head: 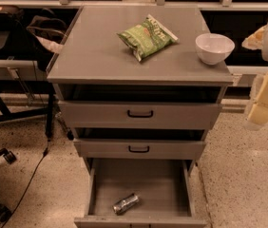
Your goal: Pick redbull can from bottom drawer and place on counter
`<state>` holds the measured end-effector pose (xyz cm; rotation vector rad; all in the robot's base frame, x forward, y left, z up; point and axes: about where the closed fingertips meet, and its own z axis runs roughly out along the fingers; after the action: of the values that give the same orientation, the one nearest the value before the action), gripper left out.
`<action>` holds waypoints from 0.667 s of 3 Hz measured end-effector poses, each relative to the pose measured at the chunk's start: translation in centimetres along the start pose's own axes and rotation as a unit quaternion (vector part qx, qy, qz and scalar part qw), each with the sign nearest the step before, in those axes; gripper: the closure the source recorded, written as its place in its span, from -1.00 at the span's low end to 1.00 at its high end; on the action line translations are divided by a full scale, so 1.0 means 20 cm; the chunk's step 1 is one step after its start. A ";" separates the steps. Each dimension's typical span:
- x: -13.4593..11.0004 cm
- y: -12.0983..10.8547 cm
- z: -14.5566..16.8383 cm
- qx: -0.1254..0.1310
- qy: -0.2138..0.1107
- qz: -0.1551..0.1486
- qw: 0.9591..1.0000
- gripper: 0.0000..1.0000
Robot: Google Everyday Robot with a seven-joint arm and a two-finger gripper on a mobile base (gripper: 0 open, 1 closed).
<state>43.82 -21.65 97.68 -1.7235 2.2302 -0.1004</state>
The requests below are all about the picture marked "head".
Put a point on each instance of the black top drawer handle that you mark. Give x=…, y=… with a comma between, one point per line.
x=132, y=114

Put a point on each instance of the silver redbull can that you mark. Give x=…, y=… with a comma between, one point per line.
x=124, y=204

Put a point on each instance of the grey middle drawer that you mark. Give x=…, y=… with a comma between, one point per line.
x=163, y=150

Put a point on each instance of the black middle drawer handle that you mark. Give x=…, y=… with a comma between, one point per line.
x=138, y=150

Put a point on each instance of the green chip bag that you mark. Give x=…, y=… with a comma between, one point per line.
x=147, y=38

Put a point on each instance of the white bowl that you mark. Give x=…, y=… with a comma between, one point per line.
x=213, y=48

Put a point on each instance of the grey drawer cabinet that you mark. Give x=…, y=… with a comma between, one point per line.
x=96, y=66

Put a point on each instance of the grey bottom drawer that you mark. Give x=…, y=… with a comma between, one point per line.
x=162, y=187

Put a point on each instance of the black desk with frame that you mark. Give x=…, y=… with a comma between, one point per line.
x=22, y=66

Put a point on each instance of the grey drawer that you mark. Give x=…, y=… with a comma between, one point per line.
x=163, y=150
x=181, y=116
x=162, y=187

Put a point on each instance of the grey top drawer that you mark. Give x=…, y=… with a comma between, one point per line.
x=181, y=116

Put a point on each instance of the dark bag on desk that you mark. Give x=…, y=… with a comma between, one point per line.
x=49, y=31

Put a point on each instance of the black drawer handle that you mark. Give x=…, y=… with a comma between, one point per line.
x=138, y=150
x=132, y=114

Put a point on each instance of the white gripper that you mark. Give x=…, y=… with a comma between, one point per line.
x=258, y=114

